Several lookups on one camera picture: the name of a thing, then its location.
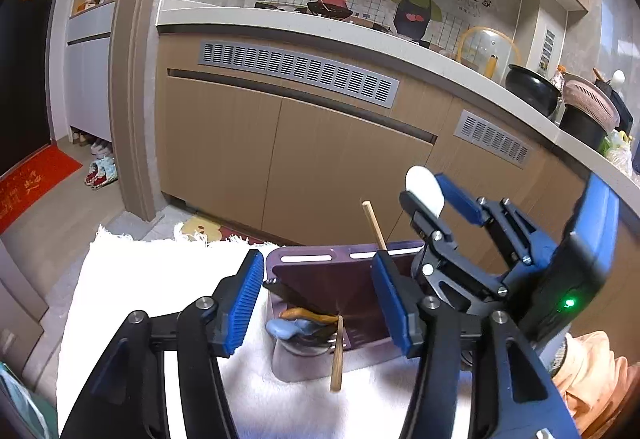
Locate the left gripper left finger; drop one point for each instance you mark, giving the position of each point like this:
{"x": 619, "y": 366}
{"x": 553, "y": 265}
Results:
{"x": 214, "y": 327}

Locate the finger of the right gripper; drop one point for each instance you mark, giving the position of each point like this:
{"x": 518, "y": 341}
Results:
{"x": 438, "y": 239}
{"x": 462, "y": 202}

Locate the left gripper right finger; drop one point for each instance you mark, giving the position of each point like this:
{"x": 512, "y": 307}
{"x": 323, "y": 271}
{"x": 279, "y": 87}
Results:
{"x": 426, "y": 328}

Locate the white plastic spoon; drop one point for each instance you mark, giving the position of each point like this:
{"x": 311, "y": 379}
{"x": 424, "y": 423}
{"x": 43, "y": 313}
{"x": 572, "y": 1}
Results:
{"x": 422, "y": 183}

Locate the wooden chopstick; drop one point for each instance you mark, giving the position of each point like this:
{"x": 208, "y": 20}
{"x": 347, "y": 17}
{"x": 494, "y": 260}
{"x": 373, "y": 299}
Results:
{"x": 374, "y": 225}
{"x": 338, "y": 358}

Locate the blue plastic spoon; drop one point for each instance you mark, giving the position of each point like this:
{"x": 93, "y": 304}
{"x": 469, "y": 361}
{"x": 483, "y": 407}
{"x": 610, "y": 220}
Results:
{"x": 286, "y": 330}

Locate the orange sleeved forearm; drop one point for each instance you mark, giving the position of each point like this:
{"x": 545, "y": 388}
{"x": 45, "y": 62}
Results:
{"x": 595, "y": 384}

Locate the purple plastic utensil bin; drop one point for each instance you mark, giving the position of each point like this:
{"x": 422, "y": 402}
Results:
{"x": 337, "y": 279}

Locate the white towel table cover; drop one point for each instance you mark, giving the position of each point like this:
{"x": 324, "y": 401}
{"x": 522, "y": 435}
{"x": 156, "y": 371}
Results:
{"x": 120, "y": 275}

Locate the black cooking pot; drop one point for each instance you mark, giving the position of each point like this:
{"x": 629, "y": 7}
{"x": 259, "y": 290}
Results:
{"x": 532, "y": 89}

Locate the glass pot lid yellow rim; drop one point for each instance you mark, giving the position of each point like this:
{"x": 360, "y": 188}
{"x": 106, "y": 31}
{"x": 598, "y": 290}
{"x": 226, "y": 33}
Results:
{"x": 488, "y": 52}

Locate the pink bowl stack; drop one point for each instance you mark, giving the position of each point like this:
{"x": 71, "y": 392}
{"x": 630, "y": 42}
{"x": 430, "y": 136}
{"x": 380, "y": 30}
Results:
{"x": 588, "y": 98}

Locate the slippers on floor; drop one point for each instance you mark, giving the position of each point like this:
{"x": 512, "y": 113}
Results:
{"x": 102, "y": 172}

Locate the red door mat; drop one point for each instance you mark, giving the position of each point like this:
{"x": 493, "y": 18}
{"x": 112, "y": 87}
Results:
{"x": 28, "y": 182}

